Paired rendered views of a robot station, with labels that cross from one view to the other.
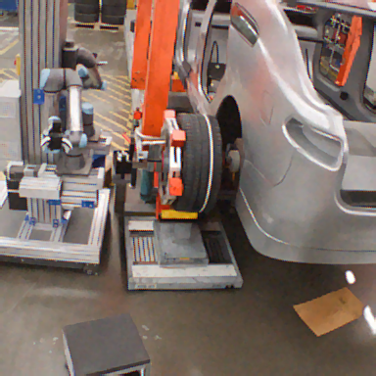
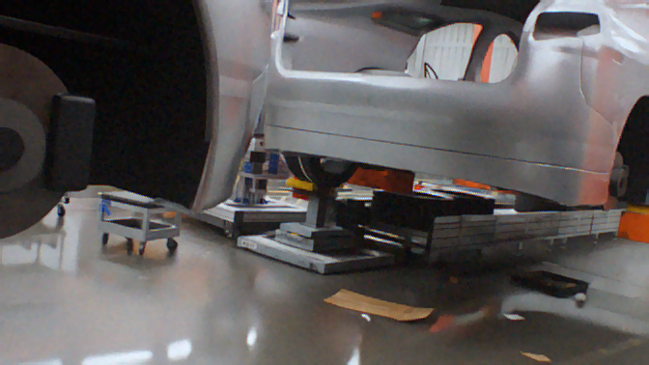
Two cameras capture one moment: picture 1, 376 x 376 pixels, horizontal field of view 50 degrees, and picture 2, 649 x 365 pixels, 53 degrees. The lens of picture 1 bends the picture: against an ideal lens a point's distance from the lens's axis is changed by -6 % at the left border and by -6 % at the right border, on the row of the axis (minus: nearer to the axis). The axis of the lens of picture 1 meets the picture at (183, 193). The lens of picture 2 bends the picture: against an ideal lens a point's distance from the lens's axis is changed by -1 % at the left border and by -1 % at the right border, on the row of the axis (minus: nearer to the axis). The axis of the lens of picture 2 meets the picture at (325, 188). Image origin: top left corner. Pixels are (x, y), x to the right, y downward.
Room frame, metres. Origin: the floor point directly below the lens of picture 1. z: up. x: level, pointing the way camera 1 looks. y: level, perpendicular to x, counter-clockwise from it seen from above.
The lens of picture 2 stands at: (-0.23, -3.81, 0.95)
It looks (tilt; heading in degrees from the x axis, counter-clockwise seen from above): 5 degrees down; 53
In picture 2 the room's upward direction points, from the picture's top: 7 degrees clockwise
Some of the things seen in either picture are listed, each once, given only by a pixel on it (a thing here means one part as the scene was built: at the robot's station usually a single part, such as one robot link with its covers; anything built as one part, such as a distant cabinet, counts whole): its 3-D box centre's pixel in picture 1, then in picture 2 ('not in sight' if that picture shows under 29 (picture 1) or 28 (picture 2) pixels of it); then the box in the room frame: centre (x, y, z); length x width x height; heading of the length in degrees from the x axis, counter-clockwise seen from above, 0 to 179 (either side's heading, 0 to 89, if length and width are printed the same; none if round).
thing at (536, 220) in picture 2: not in sight; (504, 226); (4.47, -0.21, 0.28); 2.47 x 0.06 x 0.22; 13
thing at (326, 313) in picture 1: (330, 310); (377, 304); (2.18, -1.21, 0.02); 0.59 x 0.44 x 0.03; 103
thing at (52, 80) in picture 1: (52, 112); not in sight; (2.32, 0.86, 1.19); 0.15 x 0.12 x 0.55; 112
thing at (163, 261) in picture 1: (179, 241); (317, 238); (2.62, -0.02, 0.13); 0.50 x 0.36 x 0.10; 13
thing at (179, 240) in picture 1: (183, 225); (316, 212); (2.57, -0.03, 0.32); 0.40 x 0.30 x 0.28; 13
